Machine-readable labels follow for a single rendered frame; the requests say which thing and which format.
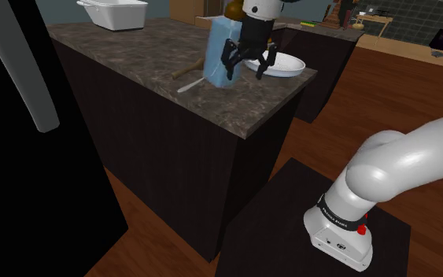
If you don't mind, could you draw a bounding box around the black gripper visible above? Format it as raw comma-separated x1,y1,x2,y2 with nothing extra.
220,13,279,81

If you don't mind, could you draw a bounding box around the light blue carton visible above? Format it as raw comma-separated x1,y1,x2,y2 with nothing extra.
202,17,245,89

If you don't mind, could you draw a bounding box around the white plate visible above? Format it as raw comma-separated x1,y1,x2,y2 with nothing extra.
242,50,307,79

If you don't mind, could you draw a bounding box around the brown wooden stick utensil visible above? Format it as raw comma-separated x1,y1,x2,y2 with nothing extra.
171,57,206,81

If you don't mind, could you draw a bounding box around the white thin utensil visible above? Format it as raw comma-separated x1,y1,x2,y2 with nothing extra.
176,76,206,94

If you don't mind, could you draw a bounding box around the dark counter cabinet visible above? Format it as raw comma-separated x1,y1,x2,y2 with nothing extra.
271,17,365,124

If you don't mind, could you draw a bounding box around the light wooden cabinet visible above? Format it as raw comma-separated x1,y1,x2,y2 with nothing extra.
168,0,224,28

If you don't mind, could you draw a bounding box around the brown tiered figure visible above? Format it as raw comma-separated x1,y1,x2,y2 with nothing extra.
318,0,341,31

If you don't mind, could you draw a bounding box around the dark kitchen island cabinet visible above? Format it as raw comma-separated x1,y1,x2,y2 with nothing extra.
46,17,319,264

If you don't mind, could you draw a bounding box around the small wooden table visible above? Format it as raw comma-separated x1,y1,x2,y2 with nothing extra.
354,12,395,46

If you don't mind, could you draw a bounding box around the white rectangular tub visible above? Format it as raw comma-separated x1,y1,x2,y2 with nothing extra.
76,0,150,32

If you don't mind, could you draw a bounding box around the dark robot stand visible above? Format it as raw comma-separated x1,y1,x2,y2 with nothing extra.
215,157,412,277

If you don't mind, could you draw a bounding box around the black fridge with grey handle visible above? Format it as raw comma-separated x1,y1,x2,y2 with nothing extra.
0,0,130,277

